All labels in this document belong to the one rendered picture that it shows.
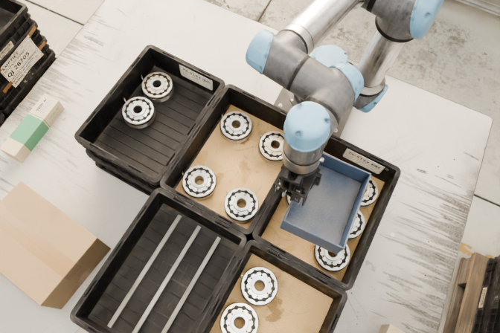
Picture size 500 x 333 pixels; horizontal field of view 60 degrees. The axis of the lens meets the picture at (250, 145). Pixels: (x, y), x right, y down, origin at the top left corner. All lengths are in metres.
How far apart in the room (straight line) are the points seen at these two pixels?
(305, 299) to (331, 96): 0.69
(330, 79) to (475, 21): 2.45
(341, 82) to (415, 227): 0.88
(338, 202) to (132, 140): 0.69
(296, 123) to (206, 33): 1.13
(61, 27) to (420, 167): 2.16
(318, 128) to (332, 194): 0.42
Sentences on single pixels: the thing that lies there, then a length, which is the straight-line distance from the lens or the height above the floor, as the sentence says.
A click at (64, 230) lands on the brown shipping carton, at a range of 1.36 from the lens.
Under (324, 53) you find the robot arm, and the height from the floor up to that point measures 0.97.
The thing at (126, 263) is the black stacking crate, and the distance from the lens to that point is 1.32.
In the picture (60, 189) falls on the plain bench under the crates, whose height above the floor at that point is 0.70.
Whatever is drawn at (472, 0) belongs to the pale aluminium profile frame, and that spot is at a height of 0.14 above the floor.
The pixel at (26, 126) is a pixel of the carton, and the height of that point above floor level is 0.76.
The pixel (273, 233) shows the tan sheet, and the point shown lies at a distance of 1.31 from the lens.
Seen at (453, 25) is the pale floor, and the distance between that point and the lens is 3.09.
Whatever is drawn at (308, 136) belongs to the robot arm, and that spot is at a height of 1.48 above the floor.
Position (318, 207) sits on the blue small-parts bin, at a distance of 1.09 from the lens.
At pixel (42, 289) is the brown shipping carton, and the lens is 1.34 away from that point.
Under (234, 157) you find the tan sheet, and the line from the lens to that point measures 1.38.
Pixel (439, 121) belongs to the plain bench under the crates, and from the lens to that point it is 1.77.
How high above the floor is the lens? 2.10
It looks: 66 degrees down
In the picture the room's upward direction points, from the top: 6 degrees clockwise
